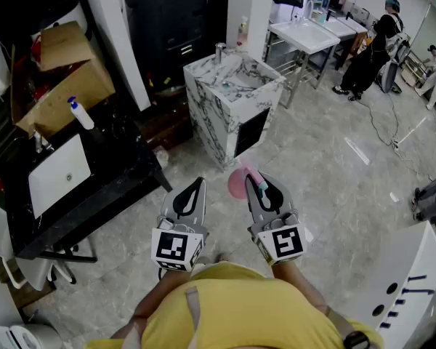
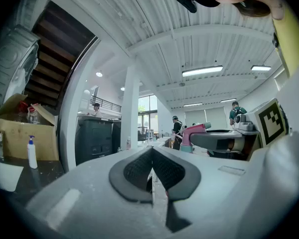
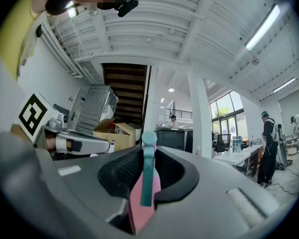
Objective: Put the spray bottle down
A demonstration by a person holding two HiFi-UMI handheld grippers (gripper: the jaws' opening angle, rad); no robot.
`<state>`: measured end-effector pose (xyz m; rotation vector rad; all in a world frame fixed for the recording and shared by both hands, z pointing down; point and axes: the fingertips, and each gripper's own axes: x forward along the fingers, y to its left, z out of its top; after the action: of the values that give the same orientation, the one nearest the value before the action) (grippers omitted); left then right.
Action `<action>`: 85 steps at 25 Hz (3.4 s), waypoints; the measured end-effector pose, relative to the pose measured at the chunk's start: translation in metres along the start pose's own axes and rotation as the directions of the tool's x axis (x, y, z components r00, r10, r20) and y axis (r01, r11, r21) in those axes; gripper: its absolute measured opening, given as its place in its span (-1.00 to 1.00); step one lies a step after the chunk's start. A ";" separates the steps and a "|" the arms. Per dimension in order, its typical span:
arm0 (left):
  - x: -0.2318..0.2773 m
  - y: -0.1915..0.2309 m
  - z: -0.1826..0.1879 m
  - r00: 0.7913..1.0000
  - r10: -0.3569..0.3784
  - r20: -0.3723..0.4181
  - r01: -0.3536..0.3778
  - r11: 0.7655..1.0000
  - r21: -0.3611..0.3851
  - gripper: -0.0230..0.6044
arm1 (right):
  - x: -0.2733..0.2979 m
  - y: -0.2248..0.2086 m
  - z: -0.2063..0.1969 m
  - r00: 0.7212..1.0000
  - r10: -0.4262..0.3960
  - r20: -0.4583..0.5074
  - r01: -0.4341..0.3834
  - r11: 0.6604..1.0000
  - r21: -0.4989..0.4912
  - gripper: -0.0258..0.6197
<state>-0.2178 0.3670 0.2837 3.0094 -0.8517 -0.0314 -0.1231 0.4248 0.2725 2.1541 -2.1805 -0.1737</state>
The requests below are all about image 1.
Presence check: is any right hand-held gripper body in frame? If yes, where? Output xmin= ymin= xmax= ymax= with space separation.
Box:
xmin=247 ymin=209 xmax=307 ymax=267

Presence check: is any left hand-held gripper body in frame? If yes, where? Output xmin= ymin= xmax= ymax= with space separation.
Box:
xmin=151 ymin=214 xmax=209 ymax=273

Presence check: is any black shoulder buckle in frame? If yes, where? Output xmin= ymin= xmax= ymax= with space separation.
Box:
xmin=343 ymin=331 xmax=371 ymax=349

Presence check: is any person's right forearm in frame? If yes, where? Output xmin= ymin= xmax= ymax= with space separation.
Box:
xmin=272 ymin=262 xmax=330 ymax=316

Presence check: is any person's left forearm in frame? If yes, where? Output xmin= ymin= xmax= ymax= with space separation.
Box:
xmin=110 ymin=267 xmax=193 ymax=340

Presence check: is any white bottle with blue pump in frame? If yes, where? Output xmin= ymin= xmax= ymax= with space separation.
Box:
xmin=67 ymin=96 xmax=95 ymax=131

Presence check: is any pink soap pump bottle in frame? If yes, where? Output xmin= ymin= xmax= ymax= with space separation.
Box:
xmin=237 ymin=15 xmax=249 ymax=49

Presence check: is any black speckled counter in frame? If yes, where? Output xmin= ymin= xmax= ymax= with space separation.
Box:
xmin=0 ymin=114 xmax=174 ymax=263

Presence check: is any person's yellow shirt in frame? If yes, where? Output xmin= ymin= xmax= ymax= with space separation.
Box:
xmin=83 ymin=262 xmax=384 ymax=349

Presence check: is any white marble sink table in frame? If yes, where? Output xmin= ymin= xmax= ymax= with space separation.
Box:
xmin=183 ymin=47 xmax=287 ymax=172

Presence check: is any white rectangular sink basin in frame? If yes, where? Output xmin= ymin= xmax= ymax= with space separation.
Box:
xmin=28 ymin=133 xmax=92 ymax=220

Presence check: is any round metal tray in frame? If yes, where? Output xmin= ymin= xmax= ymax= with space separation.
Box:
xmin=155 ymin=83 xmax=187 ymax=98

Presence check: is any white panel with holes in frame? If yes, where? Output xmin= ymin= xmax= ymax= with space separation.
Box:
xmin=363 ymin=220 xmax=436 ymax=332

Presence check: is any white chair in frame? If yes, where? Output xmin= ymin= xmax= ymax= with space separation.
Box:
xmin=0 ymin=197 xmax=77 ymax=291

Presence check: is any small chrome tap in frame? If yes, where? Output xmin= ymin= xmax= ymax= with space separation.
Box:
xmin=32 ymin=131 xmax=54 ymax=154

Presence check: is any black wheeled equipment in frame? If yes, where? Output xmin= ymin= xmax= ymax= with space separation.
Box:
xmin=412 ymin=171 xmax=436 ymax=222

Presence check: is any chrome faucet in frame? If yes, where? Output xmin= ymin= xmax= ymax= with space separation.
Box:
xmin=214 ymin=41 xmax=227 ymax=65

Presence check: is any large cardboard box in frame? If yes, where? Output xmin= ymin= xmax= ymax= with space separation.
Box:
xmin=9 ymin=20 xmax=116 ymax=140

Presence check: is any white sink on steel stand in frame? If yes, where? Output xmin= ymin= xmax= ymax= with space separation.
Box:
xmin=264 ymin=15 xmax=342 ymax=109

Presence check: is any white sink on wooden stand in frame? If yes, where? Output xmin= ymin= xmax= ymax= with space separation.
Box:
xmin=321 ymin=12 xmax=370 ymax=71

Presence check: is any black cabinet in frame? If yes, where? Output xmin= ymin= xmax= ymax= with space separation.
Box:
xmin=123 ymin=0 xmax=209 ymax=97

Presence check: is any white round tank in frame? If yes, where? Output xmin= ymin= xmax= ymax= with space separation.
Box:
xmin=31 ymin=0 xmax=92 ymax=47

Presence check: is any grey harness strap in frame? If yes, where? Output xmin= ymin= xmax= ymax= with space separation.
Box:
xmin=185 ymin=285 xmax=201 ymax=336

